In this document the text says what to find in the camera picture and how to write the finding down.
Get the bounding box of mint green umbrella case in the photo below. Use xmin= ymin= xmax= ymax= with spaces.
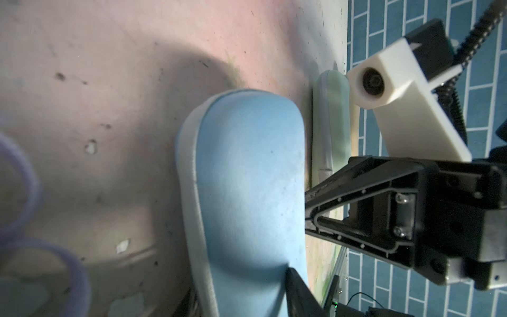
xmin=311 ymin=70 xmax=352 ymax=187

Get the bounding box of beige umbrella case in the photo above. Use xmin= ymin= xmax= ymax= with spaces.
xmin=350 ymin=103 xmax=360 ymax=157

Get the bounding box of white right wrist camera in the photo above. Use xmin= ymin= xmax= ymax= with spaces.
xmin=347 ymin=18 xmax=472 ymax=162

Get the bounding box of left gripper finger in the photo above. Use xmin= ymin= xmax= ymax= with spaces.
xmin=285 ymin=268 xmax=328 ymax=317

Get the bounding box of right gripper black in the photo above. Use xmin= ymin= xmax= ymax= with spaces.
xmin=304 ymin=118 xmax=507 ymax=292

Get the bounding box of blue umbrella case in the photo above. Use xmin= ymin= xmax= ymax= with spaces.
xmin=176 ymin=89 xmax=308 ymax=316

